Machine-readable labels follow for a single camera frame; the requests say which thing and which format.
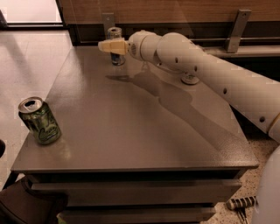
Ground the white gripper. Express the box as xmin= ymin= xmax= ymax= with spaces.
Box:
xmin=98 ymin=30 xmax=157 ymax=61

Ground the redbull can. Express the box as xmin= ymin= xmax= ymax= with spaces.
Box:
xmin=108 ymin=27 xmax=125 ymax=66

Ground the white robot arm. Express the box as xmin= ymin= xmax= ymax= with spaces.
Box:
xmin=98 ymin=31 xmax=280 ymax=224

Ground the white 7up can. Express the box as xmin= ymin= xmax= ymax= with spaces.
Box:
xmin=181 ymin=73 xmax=200 ymax=85

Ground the green soda can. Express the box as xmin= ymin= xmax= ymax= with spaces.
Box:
xmin=18 ymin=96 xmax=61 ymax=145

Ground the grey drawer cabinet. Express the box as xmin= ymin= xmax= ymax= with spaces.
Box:
xmin=12 ymin=47 xmax=258 ymax=224

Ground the dark brown chair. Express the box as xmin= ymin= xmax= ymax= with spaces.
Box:
xmin=0 ymin=177 xmax=68 ymax=224

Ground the left metal wall bracket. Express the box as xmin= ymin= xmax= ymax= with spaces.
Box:
xmin=101 ymin=12 xmax=116 ymax=38

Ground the metal wall bracket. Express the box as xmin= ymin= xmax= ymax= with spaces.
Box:
xmin=225 ymin=9 xmax=251 ymax=53
xmin=101 ymin=12 xmax=116 ymax=38

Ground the right metal wall bracket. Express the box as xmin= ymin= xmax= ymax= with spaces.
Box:
xmin=225 ymin=9 xmax=251 ymax=53

